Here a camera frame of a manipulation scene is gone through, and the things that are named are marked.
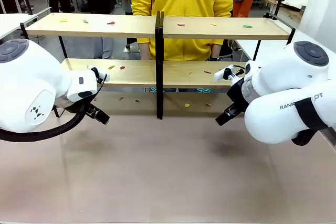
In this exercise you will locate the cluttered background table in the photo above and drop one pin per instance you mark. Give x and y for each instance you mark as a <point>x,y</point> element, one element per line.
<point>291,11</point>

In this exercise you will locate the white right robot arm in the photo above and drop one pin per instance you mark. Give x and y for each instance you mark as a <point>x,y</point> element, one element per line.
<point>278,113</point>

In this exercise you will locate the person's left forearm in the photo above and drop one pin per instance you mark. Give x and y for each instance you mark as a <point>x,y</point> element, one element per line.
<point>216,51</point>

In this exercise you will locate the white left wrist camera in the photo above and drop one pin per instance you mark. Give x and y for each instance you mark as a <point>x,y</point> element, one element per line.
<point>106,77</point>

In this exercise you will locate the large white table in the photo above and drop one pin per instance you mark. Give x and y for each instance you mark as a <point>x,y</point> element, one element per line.
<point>252,48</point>

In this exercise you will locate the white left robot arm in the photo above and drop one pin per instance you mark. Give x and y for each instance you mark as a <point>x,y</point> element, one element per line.
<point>31,82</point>

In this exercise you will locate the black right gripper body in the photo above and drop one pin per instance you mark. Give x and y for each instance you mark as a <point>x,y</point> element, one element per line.
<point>237,94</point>

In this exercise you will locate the white side table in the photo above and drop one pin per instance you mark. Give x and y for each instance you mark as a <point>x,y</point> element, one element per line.
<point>10,23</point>

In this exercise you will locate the wooden shelf unit black frame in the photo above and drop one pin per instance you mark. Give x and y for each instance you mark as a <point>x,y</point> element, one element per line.
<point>92,28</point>
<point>223,31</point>

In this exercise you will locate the person's right forearm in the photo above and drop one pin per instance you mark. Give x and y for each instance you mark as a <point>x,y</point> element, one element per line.
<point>144,52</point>

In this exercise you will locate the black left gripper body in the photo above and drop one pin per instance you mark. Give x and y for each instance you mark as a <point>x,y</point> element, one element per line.
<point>76,106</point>

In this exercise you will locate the black wristwatch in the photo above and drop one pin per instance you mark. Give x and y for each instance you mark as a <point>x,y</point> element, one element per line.
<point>214,58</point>

